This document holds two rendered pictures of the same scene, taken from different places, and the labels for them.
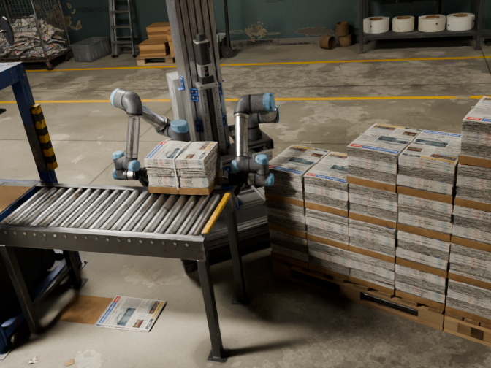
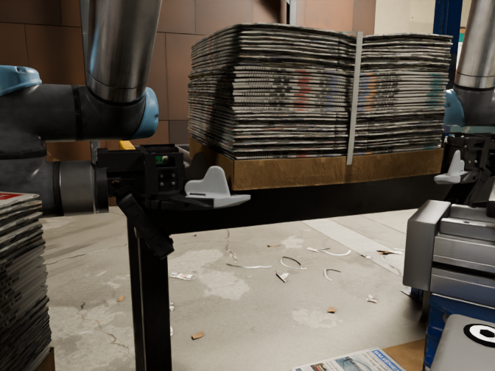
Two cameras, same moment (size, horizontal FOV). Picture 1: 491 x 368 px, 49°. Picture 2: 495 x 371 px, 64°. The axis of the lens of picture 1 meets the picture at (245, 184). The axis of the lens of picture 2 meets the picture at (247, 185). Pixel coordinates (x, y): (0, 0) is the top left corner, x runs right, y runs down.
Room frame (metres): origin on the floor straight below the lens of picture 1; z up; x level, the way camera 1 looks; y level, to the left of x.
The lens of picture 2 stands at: (3.50, -0.19, 0.91)
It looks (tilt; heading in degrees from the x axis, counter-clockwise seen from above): 11 degrees down; 142
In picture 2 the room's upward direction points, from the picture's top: straight up
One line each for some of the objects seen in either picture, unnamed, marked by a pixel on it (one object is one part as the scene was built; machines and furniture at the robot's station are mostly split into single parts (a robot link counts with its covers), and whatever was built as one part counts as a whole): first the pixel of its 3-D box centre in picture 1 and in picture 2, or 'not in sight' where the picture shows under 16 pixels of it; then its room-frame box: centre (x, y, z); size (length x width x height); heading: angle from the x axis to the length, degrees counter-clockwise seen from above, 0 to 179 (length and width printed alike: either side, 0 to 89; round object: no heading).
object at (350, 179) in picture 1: (383, 169); not in sight; (2.76, -0.79, 0.86); 0.38 x 0.29 x 0.04; 141
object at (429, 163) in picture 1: (436, 164); not in sight; (2.58, -1.02, 0.95); 0.38 x 0.29 x 0.23; 142
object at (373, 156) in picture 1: (384, 155); not in sight; (2.76, -0.80, 0.95); 0.38 x 0.29 x 0.23; 141
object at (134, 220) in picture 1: (140, 213); not in sight; (2.73, 0.61, 0.77); 0.47 x 0.05 x 0.05; 162
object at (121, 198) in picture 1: (110, 212); not in sight; (2.79, 0.80, 0.77); 0.47 x 0.05 x 0.05; 162
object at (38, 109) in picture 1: (44, 137); not in sight; (3.41, 1.28, 1.05); 0.05 x 0.05 x 0.45; 72
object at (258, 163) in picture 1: (259, 164); (24, 112); (2.92, -0.10, 0.90); 0.11 x 0.08 x 0.11; 81
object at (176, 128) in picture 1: (180, 131); not in sight; (3.42, 0.39, 0.98); 0.13 x 0.12 x 0.14; 44
